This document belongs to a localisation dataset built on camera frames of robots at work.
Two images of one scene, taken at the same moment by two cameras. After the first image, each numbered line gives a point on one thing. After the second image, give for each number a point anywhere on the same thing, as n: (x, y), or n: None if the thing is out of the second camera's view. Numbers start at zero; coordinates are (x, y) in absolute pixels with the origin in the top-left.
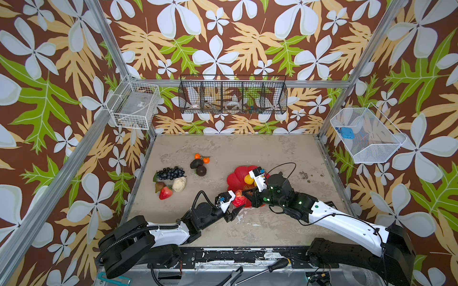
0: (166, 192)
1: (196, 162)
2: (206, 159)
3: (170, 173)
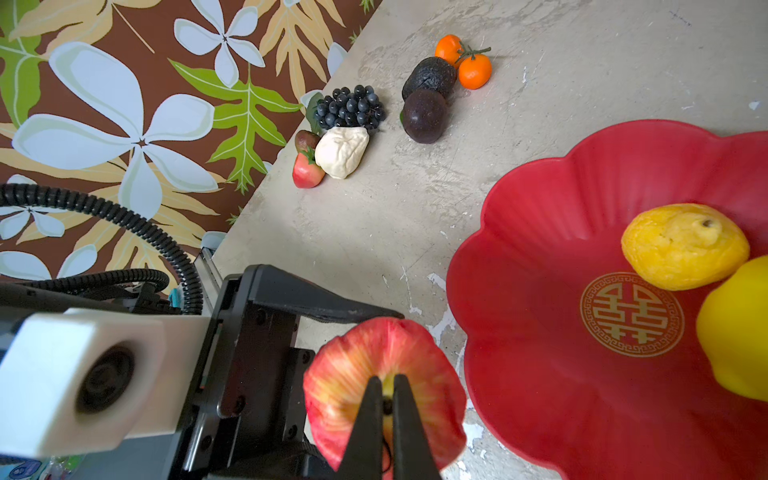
0: (306, 172)
1: (430, 73)
2: (474, 70)
3: (360, 107)
